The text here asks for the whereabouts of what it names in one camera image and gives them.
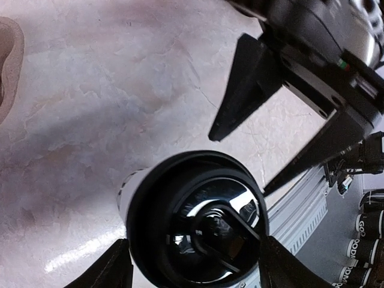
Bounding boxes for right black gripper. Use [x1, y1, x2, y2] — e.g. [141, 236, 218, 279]
[208, 1, 383, 142]

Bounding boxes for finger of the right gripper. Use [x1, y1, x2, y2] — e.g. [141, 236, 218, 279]
[264, 109, 369, 197]

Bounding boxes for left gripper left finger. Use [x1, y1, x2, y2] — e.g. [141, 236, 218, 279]
[65, 239, 133, 288]

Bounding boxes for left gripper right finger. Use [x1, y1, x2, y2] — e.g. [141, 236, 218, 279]
[259, 236, 332, 288]

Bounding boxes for white paper coffee cup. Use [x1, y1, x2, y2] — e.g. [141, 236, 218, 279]
[116, 168, 152, 223]

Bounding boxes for stacked black paper cups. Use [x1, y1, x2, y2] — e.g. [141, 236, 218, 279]
[332, 189, 383, 287]

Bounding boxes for aluminium front rail frame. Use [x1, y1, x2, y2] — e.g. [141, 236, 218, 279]
[239, 166, 364, 288]

